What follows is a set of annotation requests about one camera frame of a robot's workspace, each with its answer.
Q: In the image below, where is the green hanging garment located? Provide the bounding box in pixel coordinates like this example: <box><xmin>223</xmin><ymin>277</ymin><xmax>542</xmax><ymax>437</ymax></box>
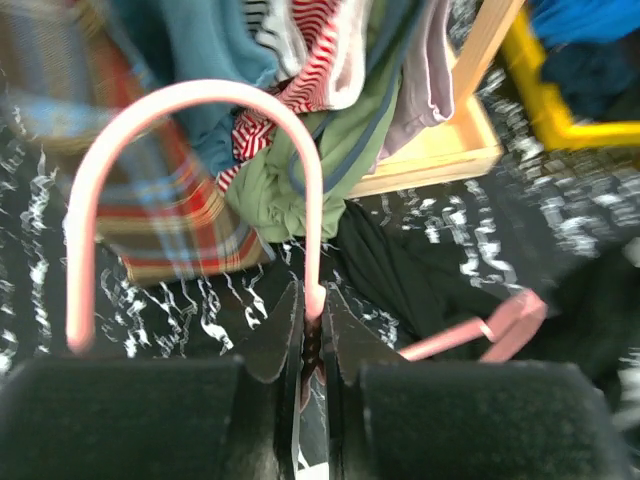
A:
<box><xmin>225</xmin><ymin>1</ymin><xmax>428</xmax><ymax>243</ymax></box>

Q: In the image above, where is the pink hanging garment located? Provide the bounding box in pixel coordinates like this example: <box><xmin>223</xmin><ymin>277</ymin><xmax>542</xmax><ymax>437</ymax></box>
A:
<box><xmin>214</xmin><ymin>0</ymin><xmax>456</xmax><ymax>194</ymax></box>

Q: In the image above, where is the teal hanging tank top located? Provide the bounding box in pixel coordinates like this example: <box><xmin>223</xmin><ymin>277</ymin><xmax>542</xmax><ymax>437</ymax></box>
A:
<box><xmin>109</xmin><ymin>0</ymin><xmax>278</xmax><ymax>175</ymax></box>

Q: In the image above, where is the plaid hanging shirt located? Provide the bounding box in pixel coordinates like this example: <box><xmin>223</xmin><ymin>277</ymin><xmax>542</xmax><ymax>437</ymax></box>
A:
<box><xmin>1</xmin><ymin>1</ymin><xmax>274</xmax><ymax>285</ymax></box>

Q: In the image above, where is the wooden clothes rack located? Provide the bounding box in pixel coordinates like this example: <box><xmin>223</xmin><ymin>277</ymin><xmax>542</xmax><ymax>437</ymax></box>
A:
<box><xmin>350</xmin><ymin>0</ymin><xmax>523</xmax><ymax>198</ymax></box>

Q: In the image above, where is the black garment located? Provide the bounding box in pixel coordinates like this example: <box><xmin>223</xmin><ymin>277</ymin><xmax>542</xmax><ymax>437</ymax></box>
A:
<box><xmin>334</xmin><ymin>202</ymin><xmax>639</xmax><ymax>380</ymax></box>

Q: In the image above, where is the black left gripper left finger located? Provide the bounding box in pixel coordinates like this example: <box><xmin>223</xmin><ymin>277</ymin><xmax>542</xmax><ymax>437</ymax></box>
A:
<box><xmin>234</xmin><ymin>281</ymin><xmax>304</xmax><ymax>479</ymax></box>

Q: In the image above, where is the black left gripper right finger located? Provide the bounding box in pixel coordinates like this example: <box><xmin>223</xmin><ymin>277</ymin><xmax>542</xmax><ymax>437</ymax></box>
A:
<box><xmin>321</xmin><ymin>285</ymin><xmax>408</xmax><ymax>479</ymax></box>

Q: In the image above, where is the dark clothes pile in bin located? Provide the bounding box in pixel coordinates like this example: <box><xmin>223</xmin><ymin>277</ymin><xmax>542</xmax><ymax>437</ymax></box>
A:
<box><xmin>540</xmin><ymin>33</ymin><xmax>639</xmax><ymax>122</ymax></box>

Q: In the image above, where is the striped hanging garment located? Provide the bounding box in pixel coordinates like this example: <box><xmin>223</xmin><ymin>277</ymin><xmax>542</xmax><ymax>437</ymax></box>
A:
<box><xmin>239</xmin><ymin>0</ymin><xmax>346</xmax><ymax>84</ymax></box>

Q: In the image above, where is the yellow plastic bin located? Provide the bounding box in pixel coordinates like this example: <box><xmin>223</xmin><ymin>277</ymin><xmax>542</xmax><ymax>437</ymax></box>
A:
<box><xmin>501</xmin><ymin>7</ymin><xmax>639</xmax><ymax>150</ymax></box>

